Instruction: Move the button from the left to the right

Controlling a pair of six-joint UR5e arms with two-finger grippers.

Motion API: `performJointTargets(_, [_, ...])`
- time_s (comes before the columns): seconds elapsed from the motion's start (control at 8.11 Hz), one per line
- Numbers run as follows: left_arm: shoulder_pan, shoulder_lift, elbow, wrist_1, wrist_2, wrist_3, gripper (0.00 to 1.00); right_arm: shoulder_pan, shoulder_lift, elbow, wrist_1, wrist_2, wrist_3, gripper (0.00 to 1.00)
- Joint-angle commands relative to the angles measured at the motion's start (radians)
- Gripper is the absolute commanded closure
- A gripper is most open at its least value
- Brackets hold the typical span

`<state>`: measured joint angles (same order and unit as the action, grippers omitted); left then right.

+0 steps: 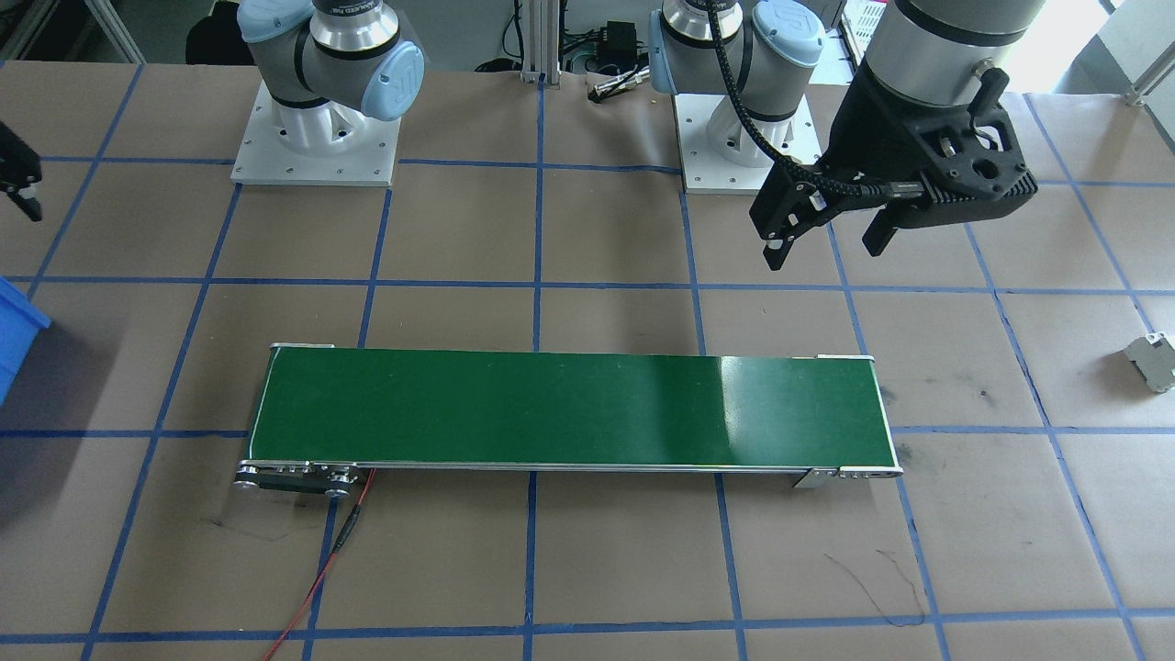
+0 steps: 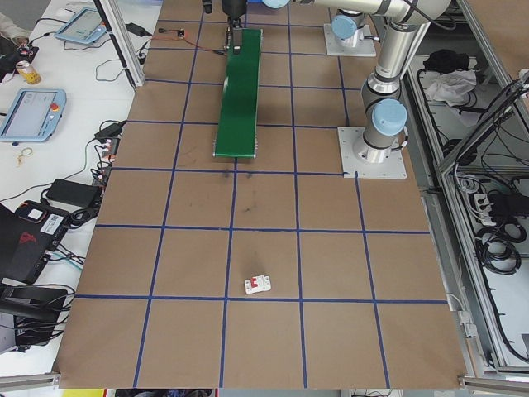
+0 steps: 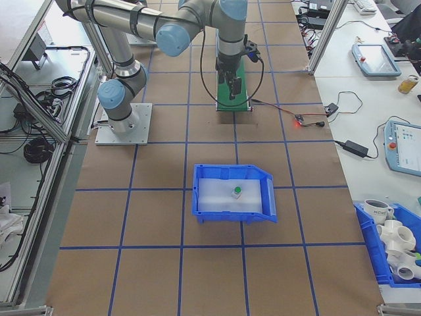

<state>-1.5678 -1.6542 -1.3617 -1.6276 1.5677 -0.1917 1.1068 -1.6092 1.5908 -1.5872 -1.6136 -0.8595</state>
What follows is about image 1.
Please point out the white plastic basket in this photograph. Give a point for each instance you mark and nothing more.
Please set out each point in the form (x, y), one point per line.
(858, 28)

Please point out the blue plastic bin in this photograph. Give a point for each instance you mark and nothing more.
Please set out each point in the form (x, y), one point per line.
(14, 340)

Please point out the silver metal connector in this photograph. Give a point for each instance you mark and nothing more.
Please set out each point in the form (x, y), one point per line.
(620, 85)

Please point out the green conveyor belt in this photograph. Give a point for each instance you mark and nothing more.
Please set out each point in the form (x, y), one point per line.
(551, 413)

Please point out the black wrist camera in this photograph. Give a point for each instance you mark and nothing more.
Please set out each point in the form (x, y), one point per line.
(973, 199)

